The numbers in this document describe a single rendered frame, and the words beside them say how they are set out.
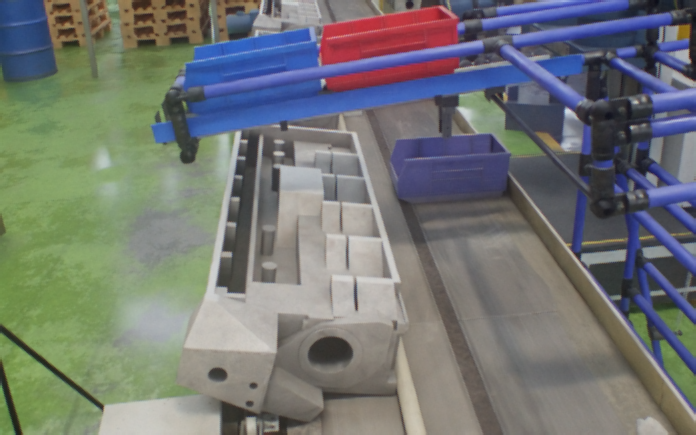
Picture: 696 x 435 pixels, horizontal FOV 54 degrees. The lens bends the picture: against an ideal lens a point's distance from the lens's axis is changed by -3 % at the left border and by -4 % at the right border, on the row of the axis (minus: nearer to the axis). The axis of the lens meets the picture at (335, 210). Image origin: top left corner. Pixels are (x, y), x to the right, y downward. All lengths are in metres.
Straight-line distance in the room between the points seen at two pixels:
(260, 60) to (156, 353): 1.63
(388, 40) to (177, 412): 0.86
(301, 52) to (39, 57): 6.54
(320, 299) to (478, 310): 0.45
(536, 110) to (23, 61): 5.24
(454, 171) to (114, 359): 1.55
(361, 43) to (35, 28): 6.56
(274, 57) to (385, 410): 0.76
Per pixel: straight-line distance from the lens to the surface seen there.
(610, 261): 2.88
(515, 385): 1.42
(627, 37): 2.75
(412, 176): 2.08
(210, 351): 1.20
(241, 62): 1.52
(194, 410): 1.32
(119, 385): 2.76
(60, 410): 2.73
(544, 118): 5.06
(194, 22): 8.75
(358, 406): 1.35
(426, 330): 1.55
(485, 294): 1.68
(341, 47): 1.52
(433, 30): 1.54
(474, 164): 2.11
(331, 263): 1.44
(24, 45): 7.89
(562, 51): 2.85
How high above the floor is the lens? 1.64
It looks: 25 degrees down
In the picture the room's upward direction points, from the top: 3 degrees counter-clockwise
